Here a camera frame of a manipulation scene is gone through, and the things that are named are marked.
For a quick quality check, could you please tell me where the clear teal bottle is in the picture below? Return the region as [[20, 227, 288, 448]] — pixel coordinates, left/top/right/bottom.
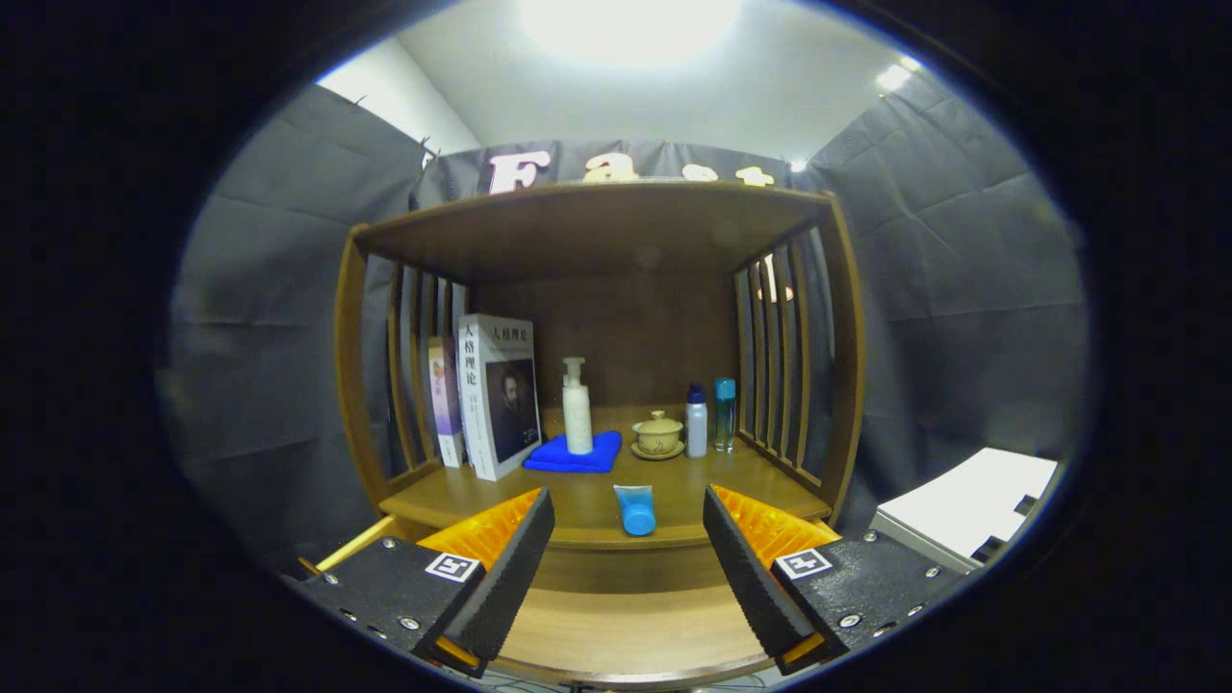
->
[[713, 377, 737, 453]]

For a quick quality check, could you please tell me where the black backdrop cloth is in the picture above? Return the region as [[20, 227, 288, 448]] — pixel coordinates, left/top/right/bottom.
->
[[159, 67, 1093, 578]]

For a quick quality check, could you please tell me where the wooden countertop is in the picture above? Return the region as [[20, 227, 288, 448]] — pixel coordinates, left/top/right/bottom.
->
[[378, 404, 834, 552]]

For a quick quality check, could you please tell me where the thin purple book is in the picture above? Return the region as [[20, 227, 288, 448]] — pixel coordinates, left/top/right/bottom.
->
[[427, 337, 467, 469]]

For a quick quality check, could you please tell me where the yellow lidded tea cup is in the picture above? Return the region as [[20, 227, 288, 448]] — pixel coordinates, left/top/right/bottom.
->
[[630, 410, 686, 461]]

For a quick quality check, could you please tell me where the thick white book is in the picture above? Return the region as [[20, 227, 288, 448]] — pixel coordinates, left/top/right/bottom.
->
[[456, 314, 543, 482]]

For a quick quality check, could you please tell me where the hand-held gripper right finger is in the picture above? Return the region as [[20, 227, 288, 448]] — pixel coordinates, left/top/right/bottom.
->
[[702, 484, 963, 677]]

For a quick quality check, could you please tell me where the wooden cabinet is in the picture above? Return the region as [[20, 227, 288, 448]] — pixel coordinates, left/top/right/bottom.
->
[[333, 181, 867, 554]]

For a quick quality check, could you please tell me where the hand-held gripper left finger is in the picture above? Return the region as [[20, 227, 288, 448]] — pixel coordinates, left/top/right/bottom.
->
[[284, 486, 556, 680]]

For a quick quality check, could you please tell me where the blue cosmetic tube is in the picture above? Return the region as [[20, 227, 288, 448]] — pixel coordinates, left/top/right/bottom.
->
[[613, 484, 657, 537]]

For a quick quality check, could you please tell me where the white grey box unit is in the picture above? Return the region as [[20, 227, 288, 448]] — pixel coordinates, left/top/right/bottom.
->
[[871, 447, 1060, 574]]

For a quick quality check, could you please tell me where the folded blue cloth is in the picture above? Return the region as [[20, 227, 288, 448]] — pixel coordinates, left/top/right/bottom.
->
[[523, 430, 624, 474]]

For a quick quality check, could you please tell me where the white pump bottle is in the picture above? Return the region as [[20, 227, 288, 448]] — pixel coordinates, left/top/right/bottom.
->
[[562, 357, 595, 456]]

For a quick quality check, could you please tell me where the white bottle with blue cap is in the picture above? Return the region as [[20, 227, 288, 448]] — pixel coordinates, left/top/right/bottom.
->
[[685, 384, 708, 459]]

